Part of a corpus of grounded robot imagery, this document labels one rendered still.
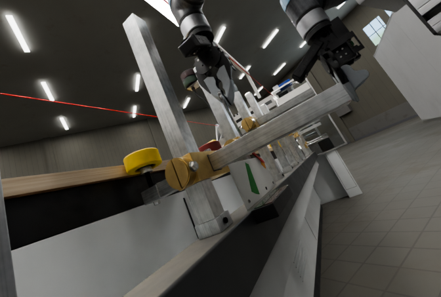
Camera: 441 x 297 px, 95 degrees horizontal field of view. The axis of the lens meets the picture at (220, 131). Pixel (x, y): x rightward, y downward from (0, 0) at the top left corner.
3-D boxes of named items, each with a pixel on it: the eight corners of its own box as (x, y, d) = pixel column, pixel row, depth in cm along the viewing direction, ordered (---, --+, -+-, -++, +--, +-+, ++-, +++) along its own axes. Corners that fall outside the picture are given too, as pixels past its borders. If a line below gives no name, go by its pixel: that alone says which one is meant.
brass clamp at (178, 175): (233, 170, 42) (223, 148, 43) (196, 181, 30) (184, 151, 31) (210, 181, 45) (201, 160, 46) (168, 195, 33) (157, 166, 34)
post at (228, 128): (273, 203, 55) (205, 64, 68) (270, 206, 52) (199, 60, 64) (262, 207, 57) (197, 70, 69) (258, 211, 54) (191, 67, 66)
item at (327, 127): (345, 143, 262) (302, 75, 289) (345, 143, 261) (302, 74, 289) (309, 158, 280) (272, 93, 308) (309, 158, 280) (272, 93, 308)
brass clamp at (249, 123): (265, 127, 90) (260, 117, 91) (256, 125, 78) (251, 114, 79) (253, 134, 92) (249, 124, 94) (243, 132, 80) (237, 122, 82)
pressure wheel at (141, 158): (172, 194, 50) (157, 152, 53) (174, 189, 43) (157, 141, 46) (138, 208, 47) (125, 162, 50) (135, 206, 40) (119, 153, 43)
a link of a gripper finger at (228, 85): (249, 101, 50) (233, 71, 52) (240, 96, 44) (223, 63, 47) (238, 107, 51) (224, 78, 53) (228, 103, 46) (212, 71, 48)
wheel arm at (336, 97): (352, 108, 30) (336, 84, 31) (356, 105, 27) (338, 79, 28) (157, 205, 47) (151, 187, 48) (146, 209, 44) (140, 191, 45)
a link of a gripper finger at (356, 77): (382, 87, 45) (357, 54, 47) (354, 101, 47) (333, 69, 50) (378, 90, 48) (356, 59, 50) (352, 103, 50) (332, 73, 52)
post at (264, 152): (292, 194, 77) (238, 90, 89) (291, 196, 74) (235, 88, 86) (283, 197, 78) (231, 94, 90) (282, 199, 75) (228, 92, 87)
